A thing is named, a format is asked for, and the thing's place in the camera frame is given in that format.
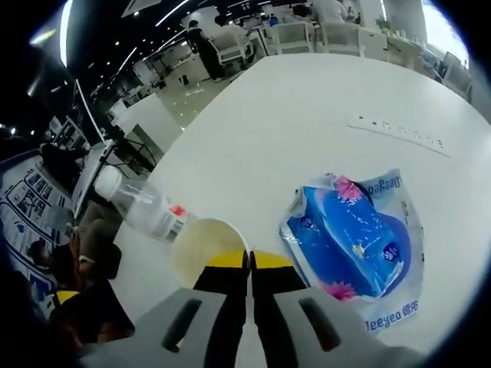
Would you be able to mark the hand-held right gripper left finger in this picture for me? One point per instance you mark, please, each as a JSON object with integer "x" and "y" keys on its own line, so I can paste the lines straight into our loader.
{"x": 230, "y": 303}

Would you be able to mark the green potted plant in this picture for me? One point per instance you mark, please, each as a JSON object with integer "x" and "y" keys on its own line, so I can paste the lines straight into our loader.
{"x": 383, "y": 23}

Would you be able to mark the white table socket panel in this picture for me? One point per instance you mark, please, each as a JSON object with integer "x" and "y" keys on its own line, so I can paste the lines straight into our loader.
{"x": 403, "y": 132}

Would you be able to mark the blue white poster board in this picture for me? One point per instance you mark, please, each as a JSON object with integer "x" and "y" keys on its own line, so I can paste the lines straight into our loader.
{"x": 27, "y": 214}

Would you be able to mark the clear plastic water bottle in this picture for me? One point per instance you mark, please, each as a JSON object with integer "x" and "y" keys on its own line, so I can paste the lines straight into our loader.
{"x": 145, "y": 212}

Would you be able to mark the blue sponge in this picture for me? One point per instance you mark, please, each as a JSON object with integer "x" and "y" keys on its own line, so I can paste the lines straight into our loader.
{"x": 406, "y": 214}

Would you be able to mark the ceiling air vent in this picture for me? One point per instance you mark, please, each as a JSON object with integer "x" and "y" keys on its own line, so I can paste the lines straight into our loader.
{"x": 142, "y": 7}

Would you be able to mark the white office chair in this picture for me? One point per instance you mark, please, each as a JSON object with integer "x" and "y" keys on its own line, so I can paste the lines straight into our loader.
{"x": 339, "y": 38}
{"x": 232, "y": 48}
{"x": 287, "y": 38}

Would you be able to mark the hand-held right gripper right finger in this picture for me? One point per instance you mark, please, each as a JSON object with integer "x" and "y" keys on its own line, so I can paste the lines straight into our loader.
{"x": 268, "y": 303}

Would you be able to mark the white paper cup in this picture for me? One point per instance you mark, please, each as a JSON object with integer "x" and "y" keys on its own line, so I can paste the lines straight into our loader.
{"x": 199, "y": 245}

